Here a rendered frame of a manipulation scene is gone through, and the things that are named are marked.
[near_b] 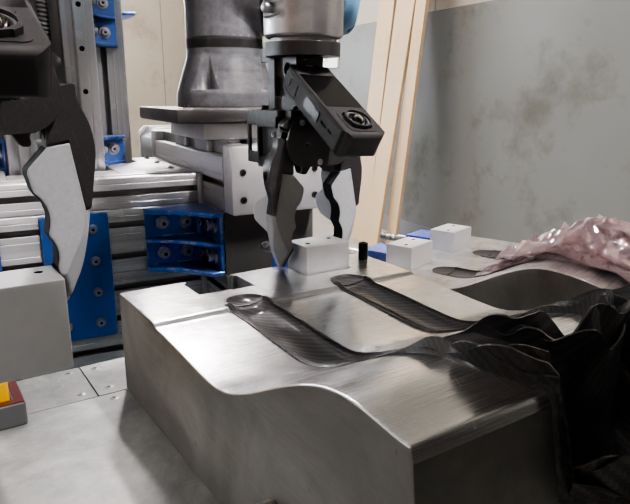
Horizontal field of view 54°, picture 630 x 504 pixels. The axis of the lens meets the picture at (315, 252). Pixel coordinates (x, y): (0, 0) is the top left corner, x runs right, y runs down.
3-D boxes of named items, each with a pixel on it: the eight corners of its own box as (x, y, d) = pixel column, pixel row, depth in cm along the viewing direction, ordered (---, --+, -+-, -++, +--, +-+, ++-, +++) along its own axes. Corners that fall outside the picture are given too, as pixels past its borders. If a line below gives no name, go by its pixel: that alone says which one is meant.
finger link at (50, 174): (92, 261, 43) (45, 131, 40) (117, 282, 38) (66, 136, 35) (47, 278, 42) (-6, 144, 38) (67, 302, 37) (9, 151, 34)
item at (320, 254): (244, 270, 71) (243, 224, 69) (282, 264, 73) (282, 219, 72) (307, 301, 60) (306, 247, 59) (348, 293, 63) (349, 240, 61)
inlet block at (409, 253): (324, 272, 82) (324, 232, 81) (347, 264, 86) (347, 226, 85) (410, 291, 74) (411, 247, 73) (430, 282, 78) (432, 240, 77)
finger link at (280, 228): (259, 256, 65) (279, 170, 64) (289, 269, 60) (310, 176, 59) (233, 252, 63) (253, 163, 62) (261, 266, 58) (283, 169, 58)
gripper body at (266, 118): (308, 163, 68) (307, 47, 65) (355, 171, 61) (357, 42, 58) (245, 168, 64) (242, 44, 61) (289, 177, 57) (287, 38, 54)
